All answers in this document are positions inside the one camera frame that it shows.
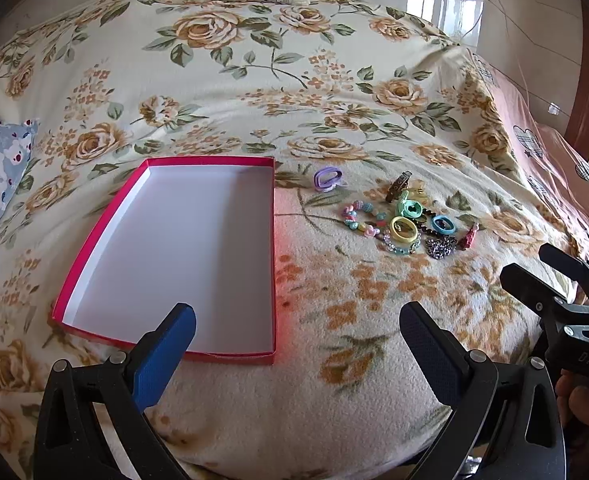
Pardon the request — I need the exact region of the blue plastic ring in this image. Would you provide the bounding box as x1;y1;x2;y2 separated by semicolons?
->
431;215;459;236

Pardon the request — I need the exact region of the yellow bangle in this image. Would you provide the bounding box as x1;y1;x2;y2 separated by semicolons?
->
389;216;419;241

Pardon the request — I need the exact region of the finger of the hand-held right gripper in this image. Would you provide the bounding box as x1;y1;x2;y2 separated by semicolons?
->
539;243;589;306
499;262;570;311

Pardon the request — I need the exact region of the silver chain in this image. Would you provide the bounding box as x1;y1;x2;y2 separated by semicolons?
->
425;236;459;260

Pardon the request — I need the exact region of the dark bead bracelet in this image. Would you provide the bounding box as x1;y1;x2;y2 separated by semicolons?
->
415;205;443;237

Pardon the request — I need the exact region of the red cardboard box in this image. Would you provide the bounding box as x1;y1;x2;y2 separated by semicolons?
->
49;156;276;365

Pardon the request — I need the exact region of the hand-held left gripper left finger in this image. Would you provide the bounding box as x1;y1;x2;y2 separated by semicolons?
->
33;302;198;480

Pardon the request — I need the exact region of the leather buckle bracelet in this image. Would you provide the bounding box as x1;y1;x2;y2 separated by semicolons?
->
386;171;414;203

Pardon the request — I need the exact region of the floral blanket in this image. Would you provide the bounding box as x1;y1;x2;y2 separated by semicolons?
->
0;0;575;480

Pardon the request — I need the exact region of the colourful bead bracelet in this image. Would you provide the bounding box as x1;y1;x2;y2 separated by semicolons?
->
341;200;390;238

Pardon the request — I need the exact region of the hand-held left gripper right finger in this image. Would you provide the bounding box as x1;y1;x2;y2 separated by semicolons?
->
399;301;568;480

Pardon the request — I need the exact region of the pink bedsheet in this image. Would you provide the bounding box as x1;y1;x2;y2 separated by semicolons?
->
467;50;589;281

